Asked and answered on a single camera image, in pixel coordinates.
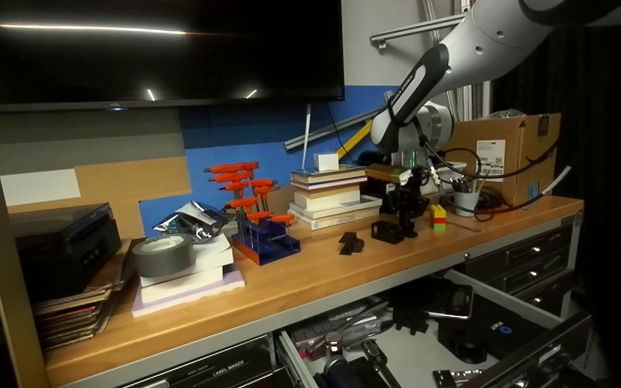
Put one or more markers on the white cup with pens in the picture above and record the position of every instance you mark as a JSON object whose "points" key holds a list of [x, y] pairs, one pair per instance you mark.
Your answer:
{"points": [[466, 196]]}

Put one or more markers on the black plastic part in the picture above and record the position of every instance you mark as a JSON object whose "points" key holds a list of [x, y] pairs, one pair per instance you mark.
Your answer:
{"points": [[391, 232], [349, 243]]}

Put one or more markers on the grey duct tape roll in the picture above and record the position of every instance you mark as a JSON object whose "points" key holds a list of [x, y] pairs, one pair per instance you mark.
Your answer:
{"points": [[161, 258]]}

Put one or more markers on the stack of books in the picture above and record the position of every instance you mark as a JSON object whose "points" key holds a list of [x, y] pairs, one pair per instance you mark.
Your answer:
{"points": [[331, 198]]}

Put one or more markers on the colourful toy block stack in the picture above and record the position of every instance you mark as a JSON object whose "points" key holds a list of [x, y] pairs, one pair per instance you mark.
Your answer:
{"points": [[438, 219]]}

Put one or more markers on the orange handled hex key set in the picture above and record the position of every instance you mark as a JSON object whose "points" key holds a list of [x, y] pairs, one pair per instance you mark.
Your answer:
{"points": [[262, 234]]}

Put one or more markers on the black wall monitor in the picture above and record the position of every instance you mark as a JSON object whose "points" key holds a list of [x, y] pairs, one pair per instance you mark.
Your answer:
{"points": [[79, 54]]}

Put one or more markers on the cardboard box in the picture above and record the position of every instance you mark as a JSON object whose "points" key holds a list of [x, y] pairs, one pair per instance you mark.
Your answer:
{"points": [[515, 157]]}

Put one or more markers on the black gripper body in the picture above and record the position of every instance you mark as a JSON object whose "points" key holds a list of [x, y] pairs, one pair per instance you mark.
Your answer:
{"points": [[405, 200]]}

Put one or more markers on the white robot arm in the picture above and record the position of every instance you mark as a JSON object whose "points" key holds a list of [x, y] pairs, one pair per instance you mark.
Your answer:
{"points": [[498, 35]]}

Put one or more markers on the black printer box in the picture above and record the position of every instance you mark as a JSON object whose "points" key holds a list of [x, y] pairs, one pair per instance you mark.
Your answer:
{"points": [[64, 249]]}

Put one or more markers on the open grey metal drawer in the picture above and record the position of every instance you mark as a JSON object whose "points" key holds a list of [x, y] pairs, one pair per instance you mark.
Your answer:
{"points": [[447, 330]]}

